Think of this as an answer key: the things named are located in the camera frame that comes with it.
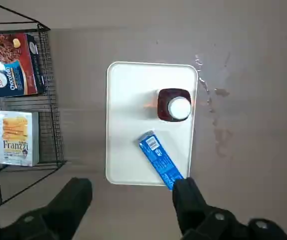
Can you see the blue Oreo cookie box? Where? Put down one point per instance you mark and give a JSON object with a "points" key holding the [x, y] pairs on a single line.
{"points": [[158, 160]]}

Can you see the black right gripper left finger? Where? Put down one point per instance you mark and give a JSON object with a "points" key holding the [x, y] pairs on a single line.
{"points": [[58, 212]]}

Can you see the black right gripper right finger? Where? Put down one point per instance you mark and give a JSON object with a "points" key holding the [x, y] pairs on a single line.
{"points": [[193, 207]]}

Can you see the Chocofello cookie box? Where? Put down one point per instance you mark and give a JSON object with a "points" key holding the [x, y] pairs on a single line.
{"points": [[11, 65]]}

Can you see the white rectangular plastic tray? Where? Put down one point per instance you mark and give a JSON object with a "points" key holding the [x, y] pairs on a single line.
{"points": [[133, 100]]}

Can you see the white Franzzi biscuit box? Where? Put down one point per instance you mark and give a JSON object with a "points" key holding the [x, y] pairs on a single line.
{"points": [[17, 140]]}

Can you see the amber tea bottle white cap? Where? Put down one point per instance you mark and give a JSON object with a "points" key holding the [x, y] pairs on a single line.
{"points": [[173, 105]]}

